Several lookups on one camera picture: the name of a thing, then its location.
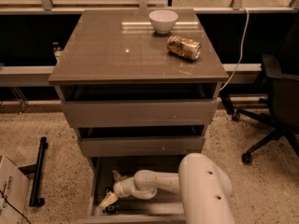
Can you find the white power cable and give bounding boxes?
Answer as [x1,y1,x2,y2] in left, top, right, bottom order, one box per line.
[219,7,250,92]

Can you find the black office chair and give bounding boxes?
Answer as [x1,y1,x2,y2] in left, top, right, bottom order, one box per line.
[232,16,299,164]

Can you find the middle grey drawer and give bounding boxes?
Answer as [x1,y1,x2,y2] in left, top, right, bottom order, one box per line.
[78,125,206,158]

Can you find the bottom grey open drawer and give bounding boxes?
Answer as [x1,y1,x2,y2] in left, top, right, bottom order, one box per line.
[78,155,186,224]

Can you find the white ceramic bowl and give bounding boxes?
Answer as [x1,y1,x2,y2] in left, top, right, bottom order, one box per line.
[149,10,178,34]

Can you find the blueberry rxbar snack bar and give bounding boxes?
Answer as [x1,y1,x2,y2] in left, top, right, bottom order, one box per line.
[105,187,118,214]

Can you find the white cardboard box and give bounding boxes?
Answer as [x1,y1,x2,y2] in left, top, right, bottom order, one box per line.
[0,155,29,224]

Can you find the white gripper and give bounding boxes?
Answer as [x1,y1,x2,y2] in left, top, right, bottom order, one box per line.
[100,170,136,208]

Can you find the top grey drawer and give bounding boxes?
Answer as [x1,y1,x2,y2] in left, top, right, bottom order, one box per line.
[55,83,219,129]

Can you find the black metal stand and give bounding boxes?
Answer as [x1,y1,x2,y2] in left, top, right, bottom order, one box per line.
[20,136,48,207]

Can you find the grey drawer cabinet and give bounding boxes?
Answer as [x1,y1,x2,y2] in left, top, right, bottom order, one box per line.
[48,8,230,224]

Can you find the crushed aluminium can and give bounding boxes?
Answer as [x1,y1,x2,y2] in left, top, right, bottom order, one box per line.
[167,35,201,61]

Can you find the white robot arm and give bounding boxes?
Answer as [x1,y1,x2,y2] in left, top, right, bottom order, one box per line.
[100,153,235,224]

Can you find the black thin cable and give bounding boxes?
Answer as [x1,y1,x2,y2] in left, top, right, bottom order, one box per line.
[0,189,32,224]

